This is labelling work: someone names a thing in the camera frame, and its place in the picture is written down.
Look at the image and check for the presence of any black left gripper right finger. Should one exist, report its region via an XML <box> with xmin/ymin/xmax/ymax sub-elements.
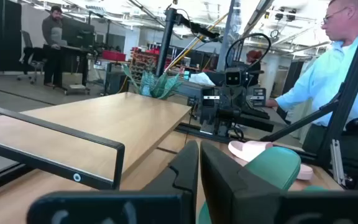
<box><xmin>200</xmin><ymin>141</ymin><xmax>281</xmax><ymax>224</ymax></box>

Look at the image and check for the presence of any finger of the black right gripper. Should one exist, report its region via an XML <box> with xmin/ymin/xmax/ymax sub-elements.
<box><xmin>218</xmin><ymin>86</ymin><xmax>233</xmax><ymax>110</ymax></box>
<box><xmin>232</xmin><ymin>86</ymin><xmax>247</xmax><ymax>110</ymax></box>

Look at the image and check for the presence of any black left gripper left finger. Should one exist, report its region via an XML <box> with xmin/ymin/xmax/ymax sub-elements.
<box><xmin>141</xmin><ymin>140</ymin><xmax>200</xmax><ymax>224</ymax></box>

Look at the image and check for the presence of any pink rubber slide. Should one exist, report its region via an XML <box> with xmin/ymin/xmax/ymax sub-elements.
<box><xmin>227</xmin><ymin>139</ymin><xmax>314</xmax><ymax>182</ymax></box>

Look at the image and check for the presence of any green rubber slide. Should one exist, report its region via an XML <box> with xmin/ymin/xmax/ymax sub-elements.
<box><xmin>197</xmin><ymin>146</ymin><xmax>301</xmax><ymax>224</ymax></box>
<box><xmin>303</xmin><ymin>185</ymin><xmax>326</xmax><ymax>192</ymax></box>

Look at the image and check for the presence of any white plastic bag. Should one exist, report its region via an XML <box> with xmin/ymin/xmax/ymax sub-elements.
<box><xmin>189</xmin><ymin>72</ymin><xmax>216</xmax><ymax>87</ymax></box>

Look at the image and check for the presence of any person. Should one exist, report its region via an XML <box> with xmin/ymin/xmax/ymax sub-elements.
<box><xmin>265</xmin><ymin>0</ymin><xmax>358</xmax><ymax>170</ymax></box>
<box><xmin>41</xmin><ymin>5</ymin><xmax>65</xmax><ymax>88</ymax></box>
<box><xmin>245</xmin><ymin>49</ymin><xmax>264</xmax><ymax>88</ymax></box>

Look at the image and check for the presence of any snake plant in white pot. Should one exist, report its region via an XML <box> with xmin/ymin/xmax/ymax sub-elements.
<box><xmin>122</xmin><ymin>63</ymin><xmax>183</xmax><ymax>101</ymax></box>

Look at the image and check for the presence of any grey building column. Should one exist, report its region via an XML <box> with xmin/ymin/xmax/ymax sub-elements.
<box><xmin>215</xmin><ymin>0</ymin><xmax>242</xmax><ymax>73</ymax></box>

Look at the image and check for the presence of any black pole with boom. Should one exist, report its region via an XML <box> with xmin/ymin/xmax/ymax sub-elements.
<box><xmin>155</xmin><ymin>6</ymin><xmax>223</xmax><ymax>78</ymax></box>

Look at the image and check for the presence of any parts rack with red bins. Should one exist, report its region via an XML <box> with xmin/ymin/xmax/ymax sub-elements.
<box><xmin>130</xmin><ymin>46</ymin><xmax>162</xmax><ymax>84</ymax></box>

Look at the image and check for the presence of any black cabinet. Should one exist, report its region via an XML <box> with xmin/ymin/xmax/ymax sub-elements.
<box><xmin>103</xmin><ymin>62</ymin><xmax>131</xmax><ymax>96</ymax></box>

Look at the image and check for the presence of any red storage bin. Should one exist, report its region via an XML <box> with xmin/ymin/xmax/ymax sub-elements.
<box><xmin>101</xmin><ymin>49</ymin><xmax>127</xmax><ymax>62</ymax></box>

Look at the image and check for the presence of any black standing desk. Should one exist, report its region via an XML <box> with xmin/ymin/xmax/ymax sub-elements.
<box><xmin>41</xmin><ymin>43</ymin><xmax>92</xmax><ymax>96</ymax></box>

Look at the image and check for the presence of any black computer monitor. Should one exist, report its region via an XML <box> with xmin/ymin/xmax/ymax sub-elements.
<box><xmin>60</xmin><ymin>17</ymin><xmax>96</xmax><ymax>49</ymax></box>

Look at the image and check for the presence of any black office chair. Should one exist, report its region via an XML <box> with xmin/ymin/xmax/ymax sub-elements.
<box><xmin>16</xmin><ymin>30</ymin><xmax>45</xmax><ymax>85</ymax></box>

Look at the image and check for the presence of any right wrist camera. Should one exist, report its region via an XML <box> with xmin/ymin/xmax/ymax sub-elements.
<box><xmin>224</xmin><ymin>68</ymin><xmax>242</xmax><ymax>88</ymax></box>

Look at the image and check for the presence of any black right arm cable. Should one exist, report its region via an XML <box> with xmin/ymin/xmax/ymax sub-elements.
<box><xmin>224</xmin><ymin>32</ymin><xmax>272</xmax><ymax>72</ymax></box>

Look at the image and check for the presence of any yellow cable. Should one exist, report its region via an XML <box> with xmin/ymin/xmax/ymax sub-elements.
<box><xmin>165</xmin><ymin>12</ymin><xmax>230</xmax><ymax>73</ymax></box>

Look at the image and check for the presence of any wooden shelf with black frame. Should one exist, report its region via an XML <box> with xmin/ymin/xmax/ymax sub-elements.
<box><xmin>0</xmin><ymin>91</ymin><xmax>193</xmax><ymax>197</ymax></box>

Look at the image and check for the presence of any silver metal bracket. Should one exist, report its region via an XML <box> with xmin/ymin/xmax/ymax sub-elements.
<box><xmin>329</xmin><ymin>139</ymin><xmax>347</xmax><ymax>187</ymax></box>

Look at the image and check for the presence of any black aluminium rig frame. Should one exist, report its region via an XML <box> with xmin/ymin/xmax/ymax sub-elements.
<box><xmin>175</xmin><ymin>0</ymin><xmax>358</xmax><ymax>190</ymax></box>

